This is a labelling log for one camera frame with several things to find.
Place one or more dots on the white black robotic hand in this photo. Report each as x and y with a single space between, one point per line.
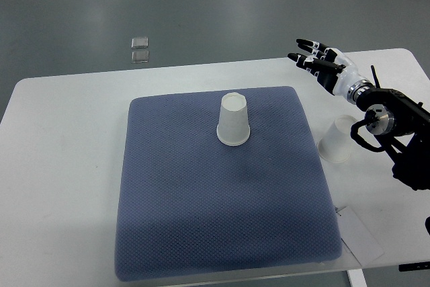
333 70

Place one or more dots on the white paper cup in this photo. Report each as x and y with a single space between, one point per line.
233 125
335 145

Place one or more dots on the white paper cup on cushion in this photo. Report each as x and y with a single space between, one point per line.
233 125

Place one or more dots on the white paper tag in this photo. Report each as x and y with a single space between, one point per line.
357 237

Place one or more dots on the blue textured foam cushion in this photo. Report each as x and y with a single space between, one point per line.
190 204

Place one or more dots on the upper metal floor plate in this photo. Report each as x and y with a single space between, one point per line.
139 42

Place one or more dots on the white table leg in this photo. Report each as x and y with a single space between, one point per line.
356 278

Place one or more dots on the black table control panel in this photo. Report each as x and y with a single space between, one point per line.
409 267

